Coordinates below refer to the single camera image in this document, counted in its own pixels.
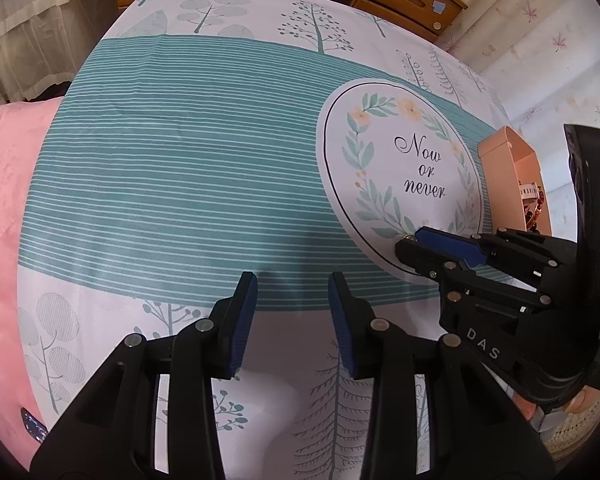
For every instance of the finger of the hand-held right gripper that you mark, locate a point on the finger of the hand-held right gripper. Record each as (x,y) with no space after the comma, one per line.
(425,260)
(450,245)

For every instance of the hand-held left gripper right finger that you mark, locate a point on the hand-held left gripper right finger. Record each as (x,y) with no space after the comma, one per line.
(341,330)

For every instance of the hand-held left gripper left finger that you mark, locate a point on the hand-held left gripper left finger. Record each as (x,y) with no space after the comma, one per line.
(242,325)

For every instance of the blue flower brooch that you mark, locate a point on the blue flower brooch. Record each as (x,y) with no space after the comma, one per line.
(409,236)

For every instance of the orange jewelry box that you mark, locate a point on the orange jewelry box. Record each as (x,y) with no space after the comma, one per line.
(500,175)

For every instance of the grey smartwatch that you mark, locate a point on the grey smartwatch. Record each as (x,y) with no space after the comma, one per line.
(529,191)

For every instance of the beige woven cushion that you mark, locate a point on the beige woven cushion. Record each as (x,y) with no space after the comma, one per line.
(580,435)

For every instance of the tree printed teal tablecloth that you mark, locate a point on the tree printed teal tablecloth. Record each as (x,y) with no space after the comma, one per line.
(180,160)

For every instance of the blue glittery hair clip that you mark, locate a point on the blue glittery hair clip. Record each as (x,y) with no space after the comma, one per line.
(34,425)

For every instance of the pink blanket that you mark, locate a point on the pink blanket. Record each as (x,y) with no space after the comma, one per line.
(5,210)

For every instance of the cream lace cover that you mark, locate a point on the cream lace cover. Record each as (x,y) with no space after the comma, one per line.
(35,25)

